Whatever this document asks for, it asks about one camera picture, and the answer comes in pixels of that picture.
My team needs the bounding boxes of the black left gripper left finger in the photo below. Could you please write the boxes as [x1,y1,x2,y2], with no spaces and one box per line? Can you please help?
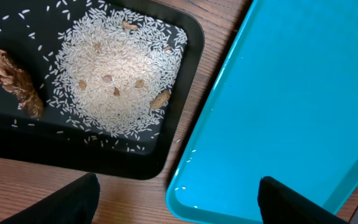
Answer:
[0,173,100,224]

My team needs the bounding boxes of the black food waste tray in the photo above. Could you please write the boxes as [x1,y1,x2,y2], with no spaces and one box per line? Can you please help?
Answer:
[0,1,204,180]

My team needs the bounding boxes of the teal serving tray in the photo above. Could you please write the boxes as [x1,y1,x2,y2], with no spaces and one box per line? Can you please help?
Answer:
[166,0,358,223]

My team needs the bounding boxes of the pile of white rice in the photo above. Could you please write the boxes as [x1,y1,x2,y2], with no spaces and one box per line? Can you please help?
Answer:
[0,0,188,153]

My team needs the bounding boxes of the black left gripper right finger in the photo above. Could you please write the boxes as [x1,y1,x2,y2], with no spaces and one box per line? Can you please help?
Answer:
[257,176,347,224]

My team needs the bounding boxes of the brown food scrap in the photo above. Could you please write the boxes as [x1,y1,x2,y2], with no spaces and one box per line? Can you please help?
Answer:
[0,49,44,118]

